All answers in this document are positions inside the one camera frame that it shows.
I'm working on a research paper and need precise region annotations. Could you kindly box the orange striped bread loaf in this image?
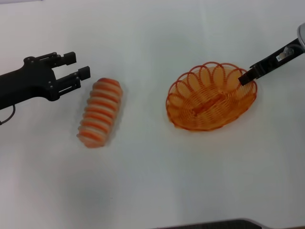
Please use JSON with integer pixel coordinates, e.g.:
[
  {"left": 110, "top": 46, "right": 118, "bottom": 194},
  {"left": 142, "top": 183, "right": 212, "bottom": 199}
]
[{"left": 76, "top": 77, "right": 124, "bottom": 149}]

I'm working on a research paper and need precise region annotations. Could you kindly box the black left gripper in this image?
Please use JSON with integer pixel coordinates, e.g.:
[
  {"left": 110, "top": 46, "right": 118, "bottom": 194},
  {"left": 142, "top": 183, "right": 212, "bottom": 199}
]
[{"left": 0, "top": 51, "right": 92, "bottom": 111}]

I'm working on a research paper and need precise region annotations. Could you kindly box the orange wire basket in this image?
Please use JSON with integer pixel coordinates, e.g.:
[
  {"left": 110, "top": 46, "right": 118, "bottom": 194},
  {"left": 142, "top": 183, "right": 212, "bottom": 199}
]
[{"left": 165, "top": 62, "right": 258, "bottom": 131}]

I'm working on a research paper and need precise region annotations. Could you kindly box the black cable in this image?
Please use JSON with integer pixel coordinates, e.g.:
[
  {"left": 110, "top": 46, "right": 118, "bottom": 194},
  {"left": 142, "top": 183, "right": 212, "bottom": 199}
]
[{"left": 0, "top": 104, "right": 16, "bottom": 126}]

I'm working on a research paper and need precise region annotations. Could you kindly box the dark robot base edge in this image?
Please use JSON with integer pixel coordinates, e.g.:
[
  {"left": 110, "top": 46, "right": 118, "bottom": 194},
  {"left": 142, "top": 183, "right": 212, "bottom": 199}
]
[{"left": 185, "top": 218, "right": 266, "bottom": 229}]

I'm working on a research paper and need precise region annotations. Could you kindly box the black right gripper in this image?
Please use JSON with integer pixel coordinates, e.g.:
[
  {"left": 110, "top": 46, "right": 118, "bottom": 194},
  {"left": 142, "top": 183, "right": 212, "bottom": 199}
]
[{"left": 238, "top": 38, "right": 304, "bottom": 86}]

